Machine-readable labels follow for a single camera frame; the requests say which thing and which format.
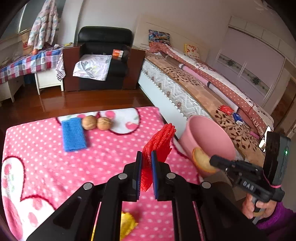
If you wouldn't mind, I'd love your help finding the left walnut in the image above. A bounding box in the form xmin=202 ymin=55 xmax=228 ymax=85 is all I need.
xmin=81 ymin=115 xmax=97 ymax=131

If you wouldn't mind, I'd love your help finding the red polka dot quilt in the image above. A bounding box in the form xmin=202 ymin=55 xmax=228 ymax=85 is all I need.
xmin=149 ymin=43 xmax=274 ymax=137

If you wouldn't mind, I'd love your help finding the checkered tablecloth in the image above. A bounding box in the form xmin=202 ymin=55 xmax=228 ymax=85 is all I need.
xmin=1 ymin=47 xmax=64 ymax=84

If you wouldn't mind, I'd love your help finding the red packet on bed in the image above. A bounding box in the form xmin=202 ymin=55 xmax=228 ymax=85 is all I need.
xmin=219 ymin=105 xmax=234 ymax=115

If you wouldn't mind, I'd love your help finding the purple fleece right sleeve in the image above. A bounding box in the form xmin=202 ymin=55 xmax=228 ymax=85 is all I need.
xmin=256 ymin=202 xmax=296 ymax=240

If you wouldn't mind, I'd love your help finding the red foam net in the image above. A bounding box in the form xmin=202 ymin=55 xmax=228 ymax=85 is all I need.
xmin=140 ymin=123 xmax=176 ymax=192

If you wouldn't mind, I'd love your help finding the yellow floral pillow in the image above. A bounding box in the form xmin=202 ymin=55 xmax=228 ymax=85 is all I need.
xmin=184 ymin=44 xmax=201 ymax=60

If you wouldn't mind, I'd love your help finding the yellow wrapper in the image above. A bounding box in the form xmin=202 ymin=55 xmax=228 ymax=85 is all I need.
xmin=120 ymin=211 xmax=138 ymax=241

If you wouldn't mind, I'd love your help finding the pink plastic bucket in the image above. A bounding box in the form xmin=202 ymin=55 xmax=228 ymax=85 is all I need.
xmin=179 ymin=115 xmax=236 ymax=177

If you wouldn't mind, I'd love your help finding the blue tissue pack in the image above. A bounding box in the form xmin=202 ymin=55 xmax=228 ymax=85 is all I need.
xmin=232 ymin=113 xmax=244 ymax=125

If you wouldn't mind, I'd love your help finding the white wardrobe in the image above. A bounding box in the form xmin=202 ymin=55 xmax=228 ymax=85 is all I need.
xmin=213 ymin=16 xmax=295 ymax=113

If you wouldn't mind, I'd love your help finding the orange box on armchair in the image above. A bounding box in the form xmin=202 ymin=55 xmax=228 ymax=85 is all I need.
xmin=112 ymin=49 xmax=124 ymax=58

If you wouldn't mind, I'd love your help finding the orange fruit on desk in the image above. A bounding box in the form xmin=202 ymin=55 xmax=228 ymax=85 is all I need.
xmin=32 ymin=49 xmax=39 ymax=55

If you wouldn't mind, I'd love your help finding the right hand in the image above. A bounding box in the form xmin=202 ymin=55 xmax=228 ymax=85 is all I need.
xmin=242 ymin=193 xmax=277 ymax=219

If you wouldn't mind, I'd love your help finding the paper shopping bag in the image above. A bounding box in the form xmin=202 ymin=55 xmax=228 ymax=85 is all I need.
xmin=21 ymin=32 xmax=33 ymax=55

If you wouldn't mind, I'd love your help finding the colourful cartoon pillow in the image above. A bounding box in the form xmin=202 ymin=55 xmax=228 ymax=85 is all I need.
xmin=149 ymin=30 xmax=171 ymax=47

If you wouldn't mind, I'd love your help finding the white bed headboard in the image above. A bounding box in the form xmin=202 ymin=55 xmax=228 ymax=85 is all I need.
xmin=133 ymin=14 xmax=211 ymax=62

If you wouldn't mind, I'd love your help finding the white desk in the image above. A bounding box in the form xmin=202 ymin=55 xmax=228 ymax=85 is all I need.
xmin=0 ymin=68 xmax=64 ymax=102

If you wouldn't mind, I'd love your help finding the pink rolled blanket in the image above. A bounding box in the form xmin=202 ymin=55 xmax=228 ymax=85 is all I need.
xmin=179 ymin=63 xmax=239 ymax=113

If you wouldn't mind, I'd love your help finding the black leather armchair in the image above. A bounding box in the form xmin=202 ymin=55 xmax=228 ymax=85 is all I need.
xmin=73 ymin=26 xmax=132 ymax=90

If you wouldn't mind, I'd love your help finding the hanging padded floral jacket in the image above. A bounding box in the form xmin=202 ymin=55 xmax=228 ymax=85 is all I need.
xmin=28 ymin=0 xmax=58 ymax=50

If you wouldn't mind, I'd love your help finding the brown wooden side cabinet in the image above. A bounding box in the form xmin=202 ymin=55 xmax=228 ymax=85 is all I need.
xmin=63 ymin=43 xmax=145 ymax=92

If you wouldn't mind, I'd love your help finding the pink polka dot blanket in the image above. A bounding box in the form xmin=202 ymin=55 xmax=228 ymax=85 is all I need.
xmin=0 ymin=106 xmax=205 ymax=241

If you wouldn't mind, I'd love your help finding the blue knitted cloth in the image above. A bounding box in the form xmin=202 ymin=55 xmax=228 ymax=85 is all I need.
xmin=61 ymin=118 xmax=87 ymax=152

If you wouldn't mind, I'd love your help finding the bed with white mattress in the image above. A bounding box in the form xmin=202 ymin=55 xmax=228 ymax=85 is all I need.
xmin=139 ymin=44 xmax=273 ymax=166

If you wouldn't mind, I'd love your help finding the white floral pillow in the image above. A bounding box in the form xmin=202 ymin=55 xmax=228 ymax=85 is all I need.
xmin=73 ymin=55 xmax=112 ymax=81

